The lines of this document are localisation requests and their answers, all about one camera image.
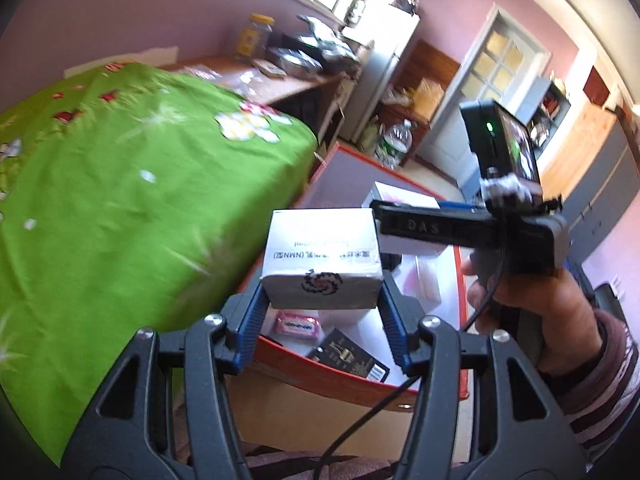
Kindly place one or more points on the white panel door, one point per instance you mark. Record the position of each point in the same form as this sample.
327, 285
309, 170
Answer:
475, 85

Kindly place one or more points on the person's patterned trouser leg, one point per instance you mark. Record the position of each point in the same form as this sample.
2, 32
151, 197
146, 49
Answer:
280, 465

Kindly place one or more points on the clear plastic bag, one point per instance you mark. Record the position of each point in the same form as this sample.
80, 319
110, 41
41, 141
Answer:
200, 72

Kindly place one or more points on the person's right hand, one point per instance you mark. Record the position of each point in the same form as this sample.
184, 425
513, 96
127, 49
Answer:
560, 325

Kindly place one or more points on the grey cabinet wooden top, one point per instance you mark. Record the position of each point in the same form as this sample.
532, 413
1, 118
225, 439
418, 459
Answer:
585, 160

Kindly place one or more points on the brown wooden board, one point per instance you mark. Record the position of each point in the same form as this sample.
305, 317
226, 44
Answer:
435, 62

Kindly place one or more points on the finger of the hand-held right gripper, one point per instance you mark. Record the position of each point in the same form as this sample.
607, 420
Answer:
430, 227

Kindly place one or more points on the clear plastic jar yellow label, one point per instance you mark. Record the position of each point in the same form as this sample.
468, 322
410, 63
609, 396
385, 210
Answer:
255, 37

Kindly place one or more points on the small white flat box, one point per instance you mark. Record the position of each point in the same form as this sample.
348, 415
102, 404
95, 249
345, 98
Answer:
269, 67

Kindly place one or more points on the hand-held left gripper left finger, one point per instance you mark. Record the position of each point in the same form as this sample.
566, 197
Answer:
247, 330

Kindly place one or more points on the large water bottle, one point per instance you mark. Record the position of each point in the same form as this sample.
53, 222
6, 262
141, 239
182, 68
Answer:
397, 142

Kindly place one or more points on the red-edged cardboard box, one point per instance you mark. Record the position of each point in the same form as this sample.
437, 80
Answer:
345, 180

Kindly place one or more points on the white box black swirl print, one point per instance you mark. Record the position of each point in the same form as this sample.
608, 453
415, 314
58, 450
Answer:
320, 260

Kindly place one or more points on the green printed blanket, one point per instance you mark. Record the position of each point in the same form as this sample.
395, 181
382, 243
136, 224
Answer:
125, 210

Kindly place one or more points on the person's right forearm striped sleeve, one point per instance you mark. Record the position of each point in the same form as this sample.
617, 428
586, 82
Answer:
610, 385

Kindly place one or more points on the grey open shelf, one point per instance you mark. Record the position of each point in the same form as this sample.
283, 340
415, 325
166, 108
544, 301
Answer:
547, 110

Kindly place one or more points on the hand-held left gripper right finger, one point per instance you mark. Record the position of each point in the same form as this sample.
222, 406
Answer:
397, 332

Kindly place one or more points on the pink pouch dark print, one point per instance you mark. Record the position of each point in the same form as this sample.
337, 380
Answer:
296, 326

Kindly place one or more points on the plain white box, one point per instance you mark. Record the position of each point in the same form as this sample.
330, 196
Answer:
400, 192

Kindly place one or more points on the yellowish cardboard box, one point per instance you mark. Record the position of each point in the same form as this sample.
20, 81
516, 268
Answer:
429, 97

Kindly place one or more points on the white cloth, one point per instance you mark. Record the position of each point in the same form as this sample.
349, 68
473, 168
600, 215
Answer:
125, 57

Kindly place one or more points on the black gold printed box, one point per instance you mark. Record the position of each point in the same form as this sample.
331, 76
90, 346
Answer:
350, 355

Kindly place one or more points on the wooden desk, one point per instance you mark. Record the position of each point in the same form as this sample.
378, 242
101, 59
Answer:
300, 85

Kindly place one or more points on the white fridge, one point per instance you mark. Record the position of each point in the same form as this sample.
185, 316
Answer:
380, 70

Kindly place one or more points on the black tray with foil packets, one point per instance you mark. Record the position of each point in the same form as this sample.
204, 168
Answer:
325, 45

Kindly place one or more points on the black chair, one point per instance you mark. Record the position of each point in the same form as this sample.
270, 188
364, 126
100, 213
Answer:
610, 302

